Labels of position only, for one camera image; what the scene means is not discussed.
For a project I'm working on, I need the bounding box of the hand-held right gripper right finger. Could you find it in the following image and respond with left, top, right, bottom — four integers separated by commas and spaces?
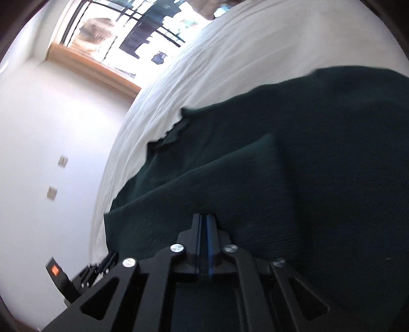
206, 214, 349, 332

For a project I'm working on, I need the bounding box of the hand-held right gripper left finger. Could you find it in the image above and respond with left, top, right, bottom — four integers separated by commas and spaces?
41, 214, 202, 332

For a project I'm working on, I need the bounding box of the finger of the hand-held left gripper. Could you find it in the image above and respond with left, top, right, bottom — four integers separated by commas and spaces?
77, 252, 119, 289

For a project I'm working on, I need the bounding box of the dark green sweater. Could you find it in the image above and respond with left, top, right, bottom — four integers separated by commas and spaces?
104, 65, 409, 332

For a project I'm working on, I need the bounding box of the white bed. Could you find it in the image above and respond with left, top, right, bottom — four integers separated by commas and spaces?
89, 0, 385, 265

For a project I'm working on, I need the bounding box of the black hanging garment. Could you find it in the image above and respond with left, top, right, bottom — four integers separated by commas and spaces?
119, 22, 154, 60

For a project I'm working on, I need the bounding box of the brown hanging garment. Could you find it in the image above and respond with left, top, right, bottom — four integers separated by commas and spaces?
74, 17, 116, 53

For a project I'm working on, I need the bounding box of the beige quilted pillow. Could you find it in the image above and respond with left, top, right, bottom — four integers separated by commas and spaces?
197, 0, 241, 20

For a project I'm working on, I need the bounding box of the window with wooden frame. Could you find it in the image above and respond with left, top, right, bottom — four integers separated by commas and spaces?
46, 0, 219, 100

